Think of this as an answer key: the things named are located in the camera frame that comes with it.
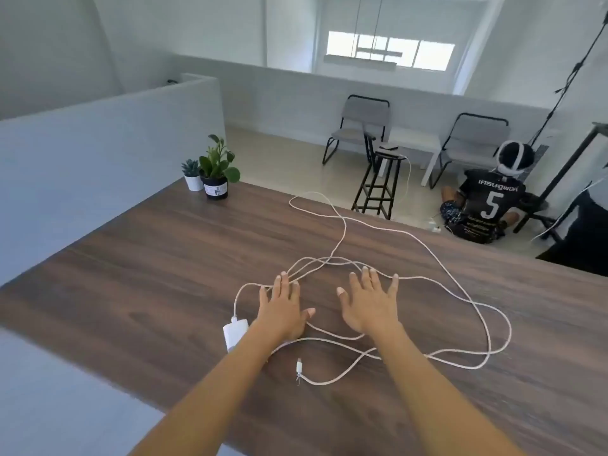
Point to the grey folding chair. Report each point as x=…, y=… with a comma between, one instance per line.
x=475, y=135
x=363, y=113

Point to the person's left hand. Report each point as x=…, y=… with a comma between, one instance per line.
x=280, y=311

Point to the thin black stand pole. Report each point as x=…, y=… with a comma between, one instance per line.
x=576, y=68

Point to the dark flat device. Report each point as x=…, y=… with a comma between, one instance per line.
x=388, y=147

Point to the white charger adapter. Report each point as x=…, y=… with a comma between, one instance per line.
x=234, y=334

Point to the black bar stool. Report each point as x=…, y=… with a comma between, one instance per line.
x=390, y=155

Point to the window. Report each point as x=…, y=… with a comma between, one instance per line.
x=432, y=54

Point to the white power strip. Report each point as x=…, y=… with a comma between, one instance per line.
x=434, y=226

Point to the person's right forearm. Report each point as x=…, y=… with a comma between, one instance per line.
x=427, y=398

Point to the person's right hand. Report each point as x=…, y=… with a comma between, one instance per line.
x=370, y=308

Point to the white side table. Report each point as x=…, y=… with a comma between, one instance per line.
x=413, y=137

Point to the green plant in black pot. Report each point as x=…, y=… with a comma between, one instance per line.
x=216, y=187

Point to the person's left forearm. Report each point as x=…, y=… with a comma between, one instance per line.
x=214, y=398

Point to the black metal desk frame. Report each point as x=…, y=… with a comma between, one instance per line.
x=570, y=166

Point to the succulent in white pot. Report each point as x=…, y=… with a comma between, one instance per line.
x=192, y=182

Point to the white headset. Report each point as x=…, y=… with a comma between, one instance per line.
x=499, y=161

